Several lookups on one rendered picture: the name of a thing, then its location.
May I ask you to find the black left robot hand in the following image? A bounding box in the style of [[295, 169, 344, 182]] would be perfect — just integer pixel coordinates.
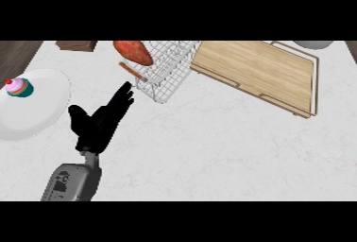
[[67, 80, 137, 155]]

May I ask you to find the orange sweet potato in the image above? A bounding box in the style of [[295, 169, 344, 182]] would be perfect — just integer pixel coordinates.
[[112, 41, 155, 67]]

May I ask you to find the grey round bowl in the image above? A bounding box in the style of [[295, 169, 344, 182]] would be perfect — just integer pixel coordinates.
[[292, 41, 337, 51]]

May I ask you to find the white round plate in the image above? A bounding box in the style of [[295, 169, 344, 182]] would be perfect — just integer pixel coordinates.
[[0, 68, 72, 142]]

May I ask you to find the pink frosted cupcake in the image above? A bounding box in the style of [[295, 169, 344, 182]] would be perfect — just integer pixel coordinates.
[[5, 78, 36, 98]]

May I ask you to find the brown wooden block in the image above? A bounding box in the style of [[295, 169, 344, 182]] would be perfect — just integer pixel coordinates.
[[55, 41, 99, 53]]

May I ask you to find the pale wooden tray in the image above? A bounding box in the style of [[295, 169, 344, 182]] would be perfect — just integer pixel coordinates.
[[191, 41, 320, 120]]

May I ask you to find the white wire tiered basket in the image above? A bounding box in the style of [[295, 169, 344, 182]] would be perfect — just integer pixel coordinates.
[[117, 41, 204, 105]]

